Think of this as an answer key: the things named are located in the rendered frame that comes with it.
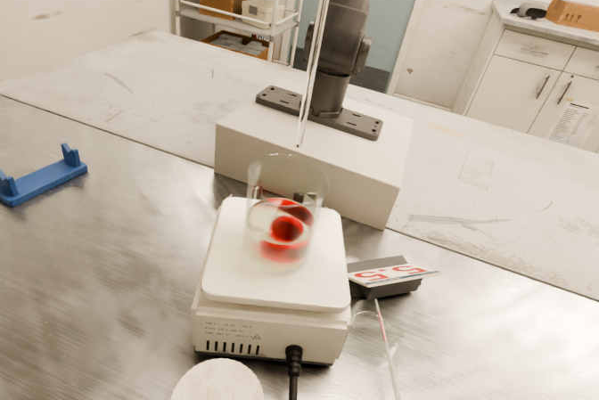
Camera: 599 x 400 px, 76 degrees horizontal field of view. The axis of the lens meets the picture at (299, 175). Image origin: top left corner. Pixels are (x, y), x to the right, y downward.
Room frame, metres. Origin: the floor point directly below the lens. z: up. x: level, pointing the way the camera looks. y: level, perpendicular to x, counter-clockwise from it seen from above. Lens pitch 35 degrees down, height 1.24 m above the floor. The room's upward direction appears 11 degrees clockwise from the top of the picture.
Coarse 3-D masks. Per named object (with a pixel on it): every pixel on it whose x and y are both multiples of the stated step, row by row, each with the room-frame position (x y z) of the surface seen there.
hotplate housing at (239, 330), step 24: (192, 312) 0.18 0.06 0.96; (216, 312) 0.18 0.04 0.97; (240, 312) 0.19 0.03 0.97; (264, 312) 0.19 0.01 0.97; (288, 312) 0.19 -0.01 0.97; (312, 312) 0.20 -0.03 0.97; (192, 336) 0.18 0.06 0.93; (216, 336) 0.18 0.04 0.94; (240, 336) 0.18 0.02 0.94; (264, 336) 0.18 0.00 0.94; (288, 336) 0.19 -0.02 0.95; (312, 336) 0.19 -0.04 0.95; (336, 336) 0.19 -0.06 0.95; (288, 360) 0.17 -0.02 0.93; (312, 360) 0.19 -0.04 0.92
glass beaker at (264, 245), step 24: (264, 168) 0.26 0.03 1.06; (288, 168) 0.27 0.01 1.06; (312, 168) 0.26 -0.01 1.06; (264, 192) 0.26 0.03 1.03; (288, 192) 0.27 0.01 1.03; (312, 192) 0.26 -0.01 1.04; (264, 216) 0.21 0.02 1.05; (288, 216) 0.21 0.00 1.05; (312, 216) 0.22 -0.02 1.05; (264, 240) 0.21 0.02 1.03; (288, 240) 0.21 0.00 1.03; (312, 240) 0.23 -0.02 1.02; (264, 264) 0.21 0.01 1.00; (288, 264) 0.21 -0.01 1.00
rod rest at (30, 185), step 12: (72, 156) 0.39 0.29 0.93; (48, 168) 0.38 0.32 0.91; (60, 168) 0.38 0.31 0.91; (72, 168) 0.38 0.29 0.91; (84, 168) 0.39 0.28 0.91; (0, 180) 0.32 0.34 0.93; (12, 180) 0.32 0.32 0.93; (24, 180) 0.35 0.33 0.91; (36, 180) 0.35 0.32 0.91; (48, 180) 0.35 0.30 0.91; (60, 180) 0.36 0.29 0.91; (0, 192) 0.32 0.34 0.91; (12, 192) 0.32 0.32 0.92; (24, 192) 0.33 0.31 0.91; (36, 192) 0.33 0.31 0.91; (12, 204) 0.31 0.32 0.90
